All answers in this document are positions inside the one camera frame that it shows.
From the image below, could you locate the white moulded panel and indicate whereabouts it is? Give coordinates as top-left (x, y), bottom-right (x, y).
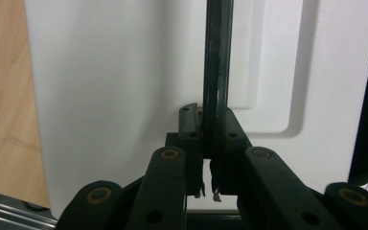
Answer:
top-left (23, 0), bottom-right (368, 220)

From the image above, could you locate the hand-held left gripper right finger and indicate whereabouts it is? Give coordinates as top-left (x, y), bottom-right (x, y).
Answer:
top-left (210, 107), bottom-right (254, 203)

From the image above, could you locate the black vertical door handle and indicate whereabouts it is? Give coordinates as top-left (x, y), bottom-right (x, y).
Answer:
top-left (202, 0), bottom-right (235, 161)

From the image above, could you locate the grey metal rail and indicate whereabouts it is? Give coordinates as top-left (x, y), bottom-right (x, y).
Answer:
top-left (0, 187), bottom-right (59, 230)

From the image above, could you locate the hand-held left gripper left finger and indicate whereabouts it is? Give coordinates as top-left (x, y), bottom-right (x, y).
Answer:
top-left (165, 102), bottom-right (206, 197)

